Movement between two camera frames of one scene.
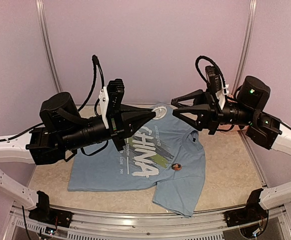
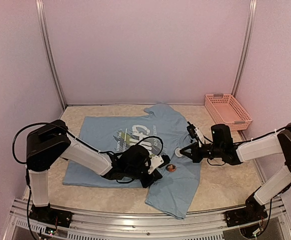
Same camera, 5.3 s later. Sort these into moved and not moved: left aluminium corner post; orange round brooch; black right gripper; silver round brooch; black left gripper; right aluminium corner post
Moved: silver round brooch; black left gripper; orange round brooch; black right gripper
Not moved: right aluminium corner post; left aluminium corner post
